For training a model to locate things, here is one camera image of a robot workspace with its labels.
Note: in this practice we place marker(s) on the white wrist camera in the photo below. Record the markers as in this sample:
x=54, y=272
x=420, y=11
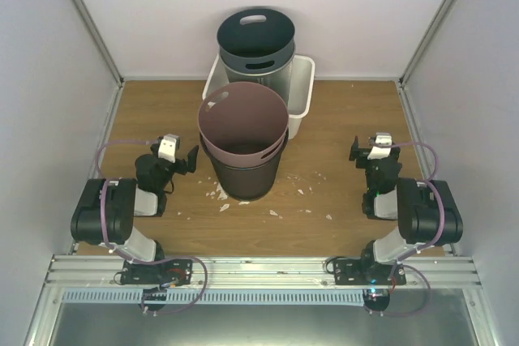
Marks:
x=382, y=148
x=168, y=147

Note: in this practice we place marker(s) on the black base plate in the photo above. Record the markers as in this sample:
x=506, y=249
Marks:
x=173, y=273
x=354, y=271

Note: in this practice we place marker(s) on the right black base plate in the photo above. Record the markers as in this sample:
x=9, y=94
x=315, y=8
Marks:
x=354, y=271

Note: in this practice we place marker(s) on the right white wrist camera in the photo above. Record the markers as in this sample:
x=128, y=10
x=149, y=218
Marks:
x=382, y=148

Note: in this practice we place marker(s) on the aluminium rail frame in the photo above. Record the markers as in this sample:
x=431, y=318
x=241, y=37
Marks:
x=264, y=272

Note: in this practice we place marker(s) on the black mesh wastebasket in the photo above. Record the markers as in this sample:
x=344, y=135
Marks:
x=247, y=184

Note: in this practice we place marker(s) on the white plastic tub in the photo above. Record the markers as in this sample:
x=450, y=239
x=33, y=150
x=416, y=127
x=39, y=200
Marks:
x=301, y=87

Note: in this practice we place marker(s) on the silver mesh wastebasket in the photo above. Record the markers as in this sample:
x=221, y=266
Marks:
x=267, y=82

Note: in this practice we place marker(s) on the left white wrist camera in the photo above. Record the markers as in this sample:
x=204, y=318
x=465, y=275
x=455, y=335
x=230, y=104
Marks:
x=168, y=147

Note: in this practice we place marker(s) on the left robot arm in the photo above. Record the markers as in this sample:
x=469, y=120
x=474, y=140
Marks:
x=105, y=213

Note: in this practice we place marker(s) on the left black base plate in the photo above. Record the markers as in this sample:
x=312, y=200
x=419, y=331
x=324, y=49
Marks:
x=173, y=273

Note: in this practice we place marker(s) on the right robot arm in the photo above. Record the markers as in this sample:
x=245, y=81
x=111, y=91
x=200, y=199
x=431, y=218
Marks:
x=425, y=211

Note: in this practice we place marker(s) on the dark grey plastic bin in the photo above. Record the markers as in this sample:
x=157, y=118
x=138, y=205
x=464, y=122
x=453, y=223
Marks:
x=256, y=40

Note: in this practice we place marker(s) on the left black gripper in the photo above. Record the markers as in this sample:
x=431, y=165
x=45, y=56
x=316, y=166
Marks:
x=191, y=162

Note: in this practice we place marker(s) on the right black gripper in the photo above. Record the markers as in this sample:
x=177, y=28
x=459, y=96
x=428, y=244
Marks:
x=362, y=153

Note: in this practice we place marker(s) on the mauve plastic bin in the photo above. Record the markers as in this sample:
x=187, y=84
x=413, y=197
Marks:
x=243, y=124

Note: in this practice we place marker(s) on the grey slotted cable duct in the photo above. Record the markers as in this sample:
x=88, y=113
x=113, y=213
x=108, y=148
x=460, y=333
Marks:
x=223, y=296

